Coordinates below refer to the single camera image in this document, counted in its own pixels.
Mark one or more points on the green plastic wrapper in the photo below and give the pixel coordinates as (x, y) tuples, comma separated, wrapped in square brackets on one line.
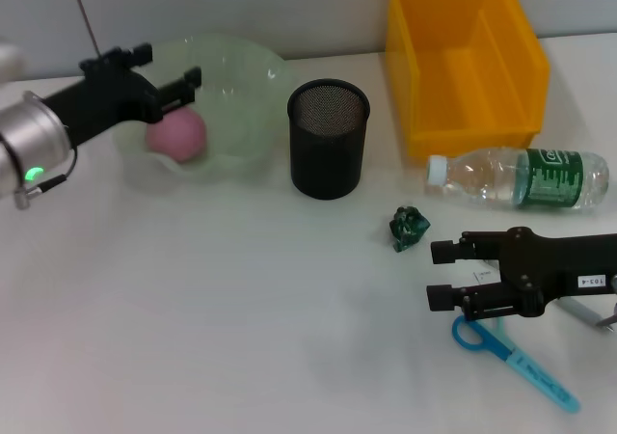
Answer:
[(409, 229)]

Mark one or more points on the clear plastic ruler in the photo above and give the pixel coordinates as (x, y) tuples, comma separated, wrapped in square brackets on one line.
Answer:
[(484, 275)]

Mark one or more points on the yellow plastic bin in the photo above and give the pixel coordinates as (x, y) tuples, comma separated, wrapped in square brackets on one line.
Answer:
[(458, 91)]

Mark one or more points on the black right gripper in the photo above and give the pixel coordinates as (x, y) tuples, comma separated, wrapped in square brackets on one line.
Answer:
[(544, 265)]

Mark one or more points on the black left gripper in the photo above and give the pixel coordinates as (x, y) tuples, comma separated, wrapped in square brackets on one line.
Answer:
[(111, 99)]

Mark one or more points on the black mesh pen cup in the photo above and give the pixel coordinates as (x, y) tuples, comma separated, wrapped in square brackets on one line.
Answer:
[(328, 154)]

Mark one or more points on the clear water bottle green label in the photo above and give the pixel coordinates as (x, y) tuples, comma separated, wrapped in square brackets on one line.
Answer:
[(506, 178)]

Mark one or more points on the pale green glass fruit plate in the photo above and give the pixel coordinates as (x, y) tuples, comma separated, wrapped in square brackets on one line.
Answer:
[(241, 116)]

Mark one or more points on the pink peach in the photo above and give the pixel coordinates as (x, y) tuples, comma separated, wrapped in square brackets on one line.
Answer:
[(180, 135)]

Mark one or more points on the blue scissors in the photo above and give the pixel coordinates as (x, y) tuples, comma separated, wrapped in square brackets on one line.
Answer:
[(530, 362)]

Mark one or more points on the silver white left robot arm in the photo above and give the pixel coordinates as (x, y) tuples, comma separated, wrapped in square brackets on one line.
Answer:
[(29, 135)]

